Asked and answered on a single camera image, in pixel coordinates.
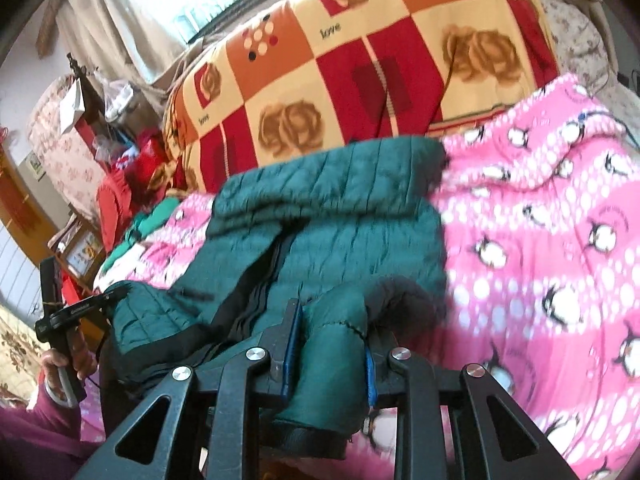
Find dark green puffer jacket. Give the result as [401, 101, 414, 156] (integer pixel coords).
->
[107, 136, 447, 458]

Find maroon sleeve forearm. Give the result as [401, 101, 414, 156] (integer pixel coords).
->
[0, 382, 101, 480]

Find person's left hand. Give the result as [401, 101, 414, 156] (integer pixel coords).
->
[41, 327, 98, 406]

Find framed picture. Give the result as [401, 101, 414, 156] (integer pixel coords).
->
[48, 212, 106, 294]

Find green cloth garment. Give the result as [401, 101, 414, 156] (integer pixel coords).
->
[102, 197, 181, 272]

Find red satin pillow pile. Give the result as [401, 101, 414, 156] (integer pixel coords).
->
[96, 128, 188, 254]

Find beige window curtain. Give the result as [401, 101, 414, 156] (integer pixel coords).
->
[35, 0, 208, 94]

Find red orange rose blanket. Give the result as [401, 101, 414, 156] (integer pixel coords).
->
[158, 0, 559, 193]

